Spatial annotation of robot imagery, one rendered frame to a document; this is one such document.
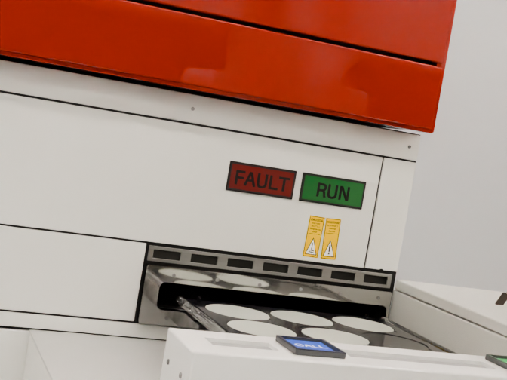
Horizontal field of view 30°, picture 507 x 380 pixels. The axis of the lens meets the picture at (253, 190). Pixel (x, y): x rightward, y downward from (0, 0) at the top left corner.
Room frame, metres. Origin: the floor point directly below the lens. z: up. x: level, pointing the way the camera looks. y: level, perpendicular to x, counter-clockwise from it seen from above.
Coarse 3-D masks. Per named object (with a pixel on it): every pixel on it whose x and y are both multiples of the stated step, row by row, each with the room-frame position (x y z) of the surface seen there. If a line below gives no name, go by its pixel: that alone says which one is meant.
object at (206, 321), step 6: (180, 300) 1.45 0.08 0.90; (186, 300) 1.44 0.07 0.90; (186, 306) 1.42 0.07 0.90; (192, 306) 1.40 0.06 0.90; (192, 312) 1.38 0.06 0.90; (198, 312) 1.37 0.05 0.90; (198, 318) 1.35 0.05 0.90; (204, 318) 1.33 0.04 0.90; (204, 324) 1.32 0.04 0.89; (210, 324) 1.30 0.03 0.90; (216, 324) 1.30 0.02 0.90; (210, 330) 1.30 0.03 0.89; (216, 330) 1.28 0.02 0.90; (222, 330) 1.27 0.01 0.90
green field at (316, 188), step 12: (312, 180) 1.58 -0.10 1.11; (324, 180) 1.59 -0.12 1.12; (336, 180) 1.60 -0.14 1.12; (312, 192) 1.58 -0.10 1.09; (324, 192) 1.59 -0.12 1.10; (336, 192) 1.60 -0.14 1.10; (348, 192) 1.60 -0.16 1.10; (360, 192) 1.61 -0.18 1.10; (348, 204) 1.61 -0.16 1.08; (360, 204) 1.61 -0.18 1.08
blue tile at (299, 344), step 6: (294, 342) 0.97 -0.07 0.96; (300, 342) 0.97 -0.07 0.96; (306, 342) 0.98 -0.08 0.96; (312, 342) 0.98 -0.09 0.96; (318, 342) 0.99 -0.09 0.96; (306, 348) 0.95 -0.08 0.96; (312, 348) 0.95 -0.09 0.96; (318, 348) 0.96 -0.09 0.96; (324, 348) 0.96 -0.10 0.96; (330, 348) 0.97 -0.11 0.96
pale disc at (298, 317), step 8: (272, 312) 1.48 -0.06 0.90; (280, 312) 1.49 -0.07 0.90; (288, 312) 1.51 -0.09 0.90; (296, 312) 1.52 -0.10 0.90; (288, 320) 1.43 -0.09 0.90; (296, 320) 1.44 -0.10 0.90; (304, 320) 1.46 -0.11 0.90; (312, 320) 1.47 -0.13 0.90; (320, 320) 1.48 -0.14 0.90; (328, 320) 1.49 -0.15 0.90
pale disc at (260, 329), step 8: (232, 320) 1.36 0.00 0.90; (240, 320) 1.37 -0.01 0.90; (248, 320) 1.38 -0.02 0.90; (240, 328) 1.31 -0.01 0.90; (248, 328) 1.32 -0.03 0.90; (256, 328) 1.33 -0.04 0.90; (264, 328) 1.34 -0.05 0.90; (272, 328) 1.35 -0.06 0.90; (280, 328) 1.36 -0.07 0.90; (272, 336) 1.30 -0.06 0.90
